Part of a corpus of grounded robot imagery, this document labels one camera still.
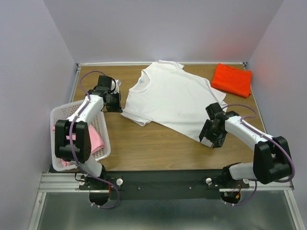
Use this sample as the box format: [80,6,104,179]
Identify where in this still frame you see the white plastic laundry basket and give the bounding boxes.
[50,100,111,172]

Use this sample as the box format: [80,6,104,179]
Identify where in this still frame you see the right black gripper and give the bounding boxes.
[198,118,228,148]

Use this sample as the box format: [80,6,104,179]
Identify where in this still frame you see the folded orange t-shirt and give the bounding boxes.
[211,63,252,98]

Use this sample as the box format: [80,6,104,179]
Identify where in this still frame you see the white t-shirt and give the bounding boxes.
[122,60,226,147]

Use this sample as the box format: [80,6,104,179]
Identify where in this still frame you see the pink t-shirt in basket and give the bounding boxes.
[52,125,105,167]

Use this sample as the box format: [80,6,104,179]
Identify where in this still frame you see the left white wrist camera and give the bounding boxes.
[111,79,121,94]

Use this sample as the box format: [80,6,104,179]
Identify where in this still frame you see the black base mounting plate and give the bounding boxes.
[78,169,249,204]

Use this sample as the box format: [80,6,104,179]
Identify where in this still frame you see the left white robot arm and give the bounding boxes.
[51,75,122,189]

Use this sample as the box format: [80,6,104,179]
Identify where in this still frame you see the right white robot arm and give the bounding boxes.
[199,103,295,188]

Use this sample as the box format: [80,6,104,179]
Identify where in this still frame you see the aluminium front rail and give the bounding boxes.
[38,173,294,193]

